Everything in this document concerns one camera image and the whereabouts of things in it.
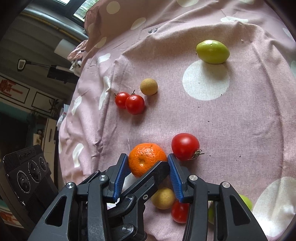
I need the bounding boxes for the orange mandarin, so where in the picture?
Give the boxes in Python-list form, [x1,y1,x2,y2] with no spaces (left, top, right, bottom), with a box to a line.
[128,143,167,178]

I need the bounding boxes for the tan longan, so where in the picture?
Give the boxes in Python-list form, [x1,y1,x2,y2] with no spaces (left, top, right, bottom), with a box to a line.
[151,187,176,210]
[140,78,158,96]

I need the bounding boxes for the green jujube fruit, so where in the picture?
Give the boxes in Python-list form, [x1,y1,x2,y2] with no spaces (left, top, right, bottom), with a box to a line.
[208,194,253,225]
[196,40,230,64]

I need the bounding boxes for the cherry tomato beside mandarin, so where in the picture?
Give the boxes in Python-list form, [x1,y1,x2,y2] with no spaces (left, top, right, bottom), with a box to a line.
[171,133,204,161]

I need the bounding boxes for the near cherry tomato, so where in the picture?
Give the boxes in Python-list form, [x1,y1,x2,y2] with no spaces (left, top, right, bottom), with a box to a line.
[171,200,190,224]

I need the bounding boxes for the far left cherry tomato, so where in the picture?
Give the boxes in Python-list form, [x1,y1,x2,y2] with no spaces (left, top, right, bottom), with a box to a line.
[114,92,130,109]

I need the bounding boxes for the pink polka dot cloth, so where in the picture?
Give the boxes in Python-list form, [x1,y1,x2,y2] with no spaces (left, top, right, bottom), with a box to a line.
[59,1,295,240]

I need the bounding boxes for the black floor lamp stand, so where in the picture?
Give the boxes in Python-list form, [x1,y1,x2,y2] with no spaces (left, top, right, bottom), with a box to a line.
[16,58,79,84]

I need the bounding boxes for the white cylinder container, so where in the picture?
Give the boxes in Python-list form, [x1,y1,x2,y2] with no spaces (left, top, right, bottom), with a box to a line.
[54,39,76,59]

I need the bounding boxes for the black window frame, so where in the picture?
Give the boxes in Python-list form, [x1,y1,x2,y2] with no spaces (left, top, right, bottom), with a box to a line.
[55,0,98,24]

